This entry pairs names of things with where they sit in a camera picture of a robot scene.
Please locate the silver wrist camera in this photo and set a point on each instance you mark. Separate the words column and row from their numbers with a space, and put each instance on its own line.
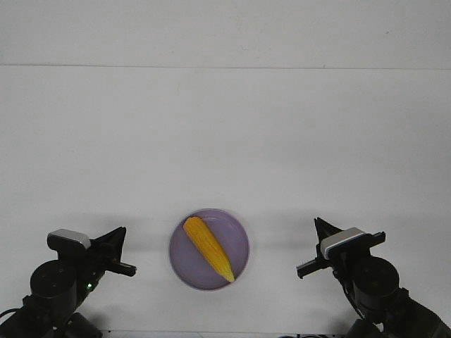
column 347, row 236
column 63, row 237

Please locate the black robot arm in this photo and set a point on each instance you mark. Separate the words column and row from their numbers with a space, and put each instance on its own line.
column 59, row 287
column 371, row 285

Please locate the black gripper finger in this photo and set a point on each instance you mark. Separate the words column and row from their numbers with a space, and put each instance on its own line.
column 110, row 244
column 327, row 232

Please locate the purple round plate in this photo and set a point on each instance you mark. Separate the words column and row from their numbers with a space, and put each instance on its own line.
column 190, row 265

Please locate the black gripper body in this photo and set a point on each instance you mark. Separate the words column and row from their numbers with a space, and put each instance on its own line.
column 91, row 264
column 339, row 257

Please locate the yellow corn cob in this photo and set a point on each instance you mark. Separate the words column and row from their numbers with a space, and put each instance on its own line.
column 209, row 247

